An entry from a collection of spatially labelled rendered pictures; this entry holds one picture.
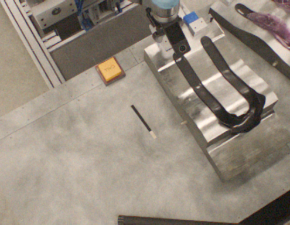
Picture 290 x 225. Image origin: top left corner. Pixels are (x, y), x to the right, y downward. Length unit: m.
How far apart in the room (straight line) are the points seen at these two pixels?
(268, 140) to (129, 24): 1.11
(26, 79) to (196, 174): 1.33
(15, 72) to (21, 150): 1.05
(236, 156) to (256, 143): 0.08
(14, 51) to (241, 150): 1.56
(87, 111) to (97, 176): 0.22
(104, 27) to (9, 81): 0.64
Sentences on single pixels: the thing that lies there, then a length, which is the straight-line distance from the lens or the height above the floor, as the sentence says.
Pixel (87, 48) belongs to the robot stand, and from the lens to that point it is 2.05.
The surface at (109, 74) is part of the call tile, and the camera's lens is 1.30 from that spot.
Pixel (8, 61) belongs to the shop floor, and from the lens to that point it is 2.36.
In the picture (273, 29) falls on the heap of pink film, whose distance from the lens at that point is 1.34.
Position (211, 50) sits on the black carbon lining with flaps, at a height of 0.88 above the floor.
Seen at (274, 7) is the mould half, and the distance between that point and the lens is 1.42.
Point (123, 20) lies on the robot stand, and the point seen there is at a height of 0.21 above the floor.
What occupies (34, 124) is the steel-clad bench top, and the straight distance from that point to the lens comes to 1.33.
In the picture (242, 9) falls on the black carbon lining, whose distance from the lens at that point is 1.43.
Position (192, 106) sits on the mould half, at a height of 0.90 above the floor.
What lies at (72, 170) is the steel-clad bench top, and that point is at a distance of 1.27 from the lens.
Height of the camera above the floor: 2.04
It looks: 75 degrees down
